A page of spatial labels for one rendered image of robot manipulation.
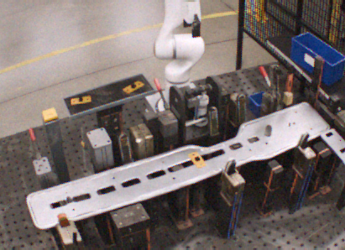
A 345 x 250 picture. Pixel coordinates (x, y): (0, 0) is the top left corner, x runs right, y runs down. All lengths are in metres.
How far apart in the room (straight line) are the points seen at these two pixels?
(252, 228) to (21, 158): 1.21
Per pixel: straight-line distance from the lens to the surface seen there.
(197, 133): 2.01
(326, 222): 2.10
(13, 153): 2.44
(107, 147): 1.77
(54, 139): 1.91
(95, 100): 1.89
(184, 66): 2.21
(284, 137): 1.99
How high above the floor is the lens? 2.30
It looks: 41 degrees down
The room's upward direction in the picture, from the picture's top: straight up
